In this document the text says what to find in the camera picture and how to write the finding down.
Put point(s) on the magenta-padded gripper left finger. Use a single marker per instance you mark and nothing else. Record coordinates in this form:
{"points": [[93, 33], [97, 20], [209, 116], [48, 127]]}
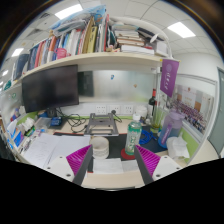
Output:
{"points": [[79, 159]]}

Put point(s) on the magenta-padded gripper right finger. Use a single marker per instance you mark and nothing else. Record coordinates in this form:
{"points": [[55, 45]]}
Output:
{"points": [[149, 159]]}

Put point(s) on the green-labelled clear drink bottle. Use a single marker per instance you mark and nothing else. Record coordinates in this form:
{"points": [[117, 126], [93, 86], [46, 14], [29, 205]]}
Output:
{"points": [[133, 136]]}

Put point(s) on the large purple water bottle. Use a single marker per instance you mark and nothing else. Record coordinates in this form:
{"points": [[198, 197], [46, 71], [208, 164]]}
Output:
{"points": [[170, 130]]}

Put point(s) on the white cup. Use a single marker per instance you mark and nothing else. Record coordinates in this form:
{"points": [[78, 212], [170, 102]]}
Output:
{"points": [[99, 148]]}

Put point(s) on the flat round red coaster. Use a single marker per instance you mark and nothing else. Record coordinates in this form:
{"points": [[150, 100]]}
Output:
{"points": [[126, 156]]}

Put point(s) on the white paper sheets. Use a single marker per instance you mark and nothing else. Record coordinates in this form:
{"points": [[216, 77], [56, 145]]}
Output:
{"points": [[50, 148]]}

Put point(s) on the black desk mat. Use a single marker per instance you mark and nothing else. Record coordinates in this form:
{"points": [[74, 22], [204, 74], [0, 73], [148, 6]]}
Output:
{"points": [[115, 146]]}

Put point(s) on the grey metal laptop stand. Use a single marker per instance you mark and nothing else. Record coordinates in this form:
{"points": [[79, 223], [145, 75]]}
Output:
{"points": [[101, 128]]}

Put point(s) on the green glass vase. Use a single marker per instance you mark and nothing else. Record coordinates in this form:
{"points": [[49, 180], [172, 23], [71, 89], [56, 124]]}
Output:
{"points": [[157, 121]]}

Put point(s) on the small blue device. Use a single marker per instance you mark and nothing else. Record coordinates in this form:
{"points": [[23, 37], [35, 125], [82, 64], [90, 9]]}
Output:
{"points": [[56, 121]]}

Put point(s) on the white ceramic jar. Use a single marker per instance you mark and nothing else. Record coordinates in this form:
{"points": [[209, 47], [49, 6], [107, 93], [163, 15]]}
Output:
{"points": [[141, 111]]}

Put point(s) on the dark wine bottle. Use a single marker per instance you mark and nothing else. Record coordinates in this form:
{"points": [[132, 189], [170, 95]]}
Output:
{"points": [[152, 101]]}

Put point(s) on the blue and white box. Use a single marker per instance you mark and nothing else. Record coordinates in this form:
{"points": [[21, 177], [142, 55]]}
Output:
{"points": [[18, 138]]}

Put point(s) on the group photo poster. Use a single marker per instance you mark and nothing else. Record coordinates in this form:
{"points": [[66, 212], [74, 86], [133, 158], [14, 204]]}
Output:
{"points": [[195, 106]]}

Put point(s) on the black computer monitor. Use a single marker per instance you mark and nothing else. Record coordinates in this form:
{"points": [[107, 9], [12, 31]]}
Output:
{"points": [[50, 88]]}

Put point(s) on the purple pennant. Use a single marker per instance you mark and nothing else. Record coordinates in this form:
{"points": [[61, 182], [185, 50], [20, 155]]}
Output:
{"points": [[169, 78]]}

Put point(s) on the beige shelf with books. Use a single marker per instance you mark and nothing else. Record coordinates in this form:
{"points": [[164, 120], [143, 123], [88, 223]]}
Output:
{"points": [[100, 56]]}

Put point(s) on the ceiling lights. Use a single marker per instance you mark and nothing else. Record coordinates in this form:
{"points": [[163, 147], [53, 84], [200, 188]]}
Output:
{"points": [[181, 29]]}

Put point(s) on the white wall socket panel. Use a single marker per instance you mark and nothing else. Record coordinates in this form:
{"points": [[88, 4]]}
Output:
{"points": [[115, 109]]}

